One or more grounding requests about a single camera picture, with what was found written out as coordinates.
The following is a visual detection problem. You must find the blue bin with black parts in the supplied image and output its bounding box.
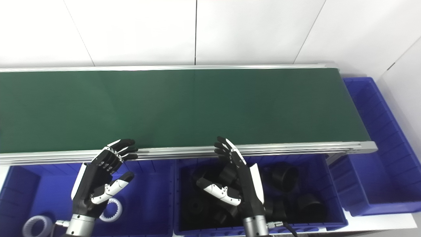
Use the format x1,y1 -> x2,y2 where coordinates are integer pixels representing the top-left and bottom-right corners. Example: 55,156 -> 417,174
173,154 -> 349,236

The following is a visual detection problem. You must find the black cylinder part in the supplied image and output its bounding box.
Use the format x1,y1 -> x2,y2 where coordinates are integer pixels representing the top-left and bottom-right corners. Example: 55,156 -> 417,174
295,193 -> 327,223
190,197 -> 212,219
215,164 -> 241,189
271,163 -> 299,193

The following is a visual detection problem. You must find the white gear ring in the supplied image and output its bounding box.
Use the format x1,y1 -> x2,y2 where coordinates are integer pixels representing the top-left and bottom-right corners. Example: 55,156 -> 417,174
22,215 -> 53,237
99,197 -> 123,222

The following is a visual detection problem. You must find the blue bin with white gears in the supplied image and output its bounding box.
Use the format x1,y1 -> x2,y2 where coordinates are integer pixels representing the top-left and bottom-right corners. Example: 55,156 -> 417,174
0,161 -> 175,237

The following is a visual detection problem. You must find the green conveyor belt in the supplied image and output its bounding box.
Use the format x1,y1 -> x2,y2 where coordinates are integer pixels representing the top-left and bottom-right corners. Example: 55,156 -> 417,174
0,68 -> 372,154
0,63 -> 378,166

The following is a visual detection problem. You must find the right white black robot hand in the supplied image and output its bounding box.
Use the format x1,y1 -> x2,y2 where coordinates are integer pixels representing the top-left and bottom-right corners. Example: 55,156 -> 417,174
196,136 -> 265,219

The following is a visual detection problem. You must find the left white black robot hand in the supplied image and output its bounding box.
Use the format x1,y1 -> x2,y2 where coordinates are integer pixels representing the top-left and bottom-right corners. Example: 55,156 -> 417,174
71,139 -> 138,218

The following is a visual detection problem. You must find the empty blue bin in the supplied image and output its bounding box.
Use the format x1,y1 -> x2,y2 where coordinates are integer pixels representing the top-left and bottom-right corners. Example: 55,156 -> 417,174
329,77 -> 421,217

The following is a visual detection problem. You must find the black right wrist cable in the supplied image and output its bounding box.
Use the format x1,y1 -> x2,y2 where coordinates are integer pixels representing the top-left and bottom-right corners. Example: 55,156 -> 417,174
267,221 -> 298,237

